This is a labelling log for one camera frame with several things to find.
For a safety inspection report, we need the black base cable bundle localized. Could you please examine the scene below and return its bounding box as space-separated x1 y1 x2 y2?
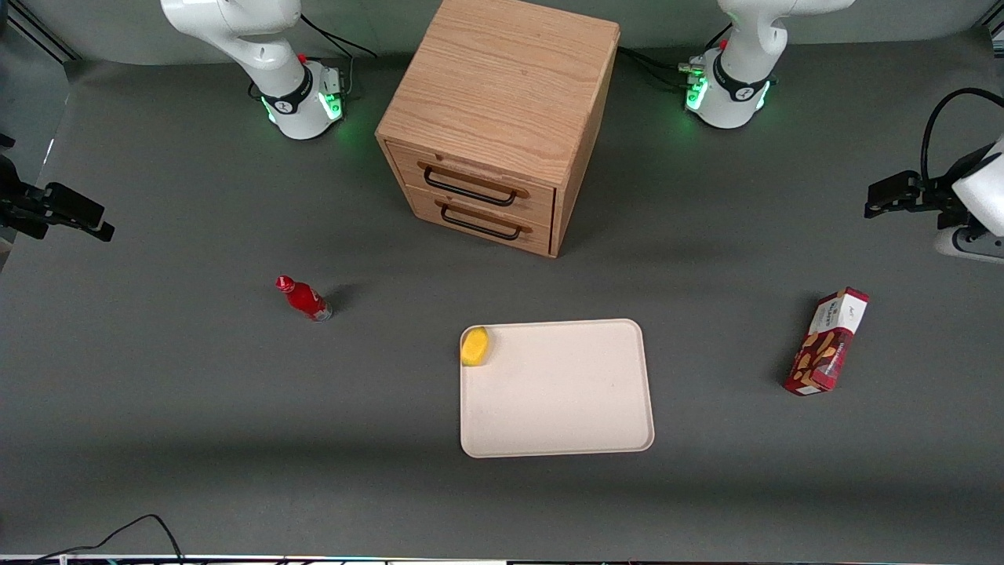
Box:
617 24 734 91
300 13 379 99

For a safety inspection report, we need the wooden drawer cabinet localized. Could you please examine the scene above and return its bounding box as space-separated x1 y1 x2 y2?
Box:
375 0 621 259

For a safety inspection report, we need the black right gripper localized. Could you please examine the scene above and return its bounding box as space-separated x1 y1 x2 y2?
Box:
0 133 116 242

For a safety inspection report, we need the red bottle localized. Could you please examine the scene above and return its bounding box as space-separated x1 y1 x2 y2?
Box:
275 275 333 323

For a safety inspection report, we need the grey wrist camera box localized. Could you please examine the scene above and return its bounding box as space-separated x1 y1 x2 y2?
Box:
933 225 1004 264

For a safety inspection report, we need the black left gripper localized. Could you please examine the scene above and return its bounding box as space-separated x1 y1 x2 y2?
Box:
864 144 999 231

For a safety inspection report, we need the yellow lemon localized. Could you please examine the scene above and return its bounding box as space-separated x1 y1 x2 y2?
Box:
460 326 492 368

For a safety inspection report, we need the red cookie box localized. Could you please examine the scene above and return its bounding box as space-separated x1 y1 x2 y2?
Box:
783 287 871 397

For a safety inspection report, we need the black metal drawer handle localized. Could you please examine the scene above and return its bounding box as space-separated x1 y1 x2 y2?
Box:
418 160 530 208
435 199 533 242

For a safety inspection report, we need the beige plastic tray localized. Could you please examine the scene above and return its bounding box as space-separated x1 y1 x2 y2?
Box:
459 318 656 459

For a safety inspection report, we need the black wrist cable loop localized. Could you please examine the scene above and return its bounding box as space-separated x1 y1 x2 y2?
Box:
921 87 1004 186

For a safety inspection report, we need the wooden drawer front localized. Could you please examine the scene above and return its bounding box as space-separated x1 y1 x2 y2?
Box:
384 140 557 229
403 186 554 257

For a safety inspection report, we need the black floor cable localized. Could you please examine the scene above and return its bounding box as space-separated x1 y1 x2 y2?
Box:
31 514 185 564

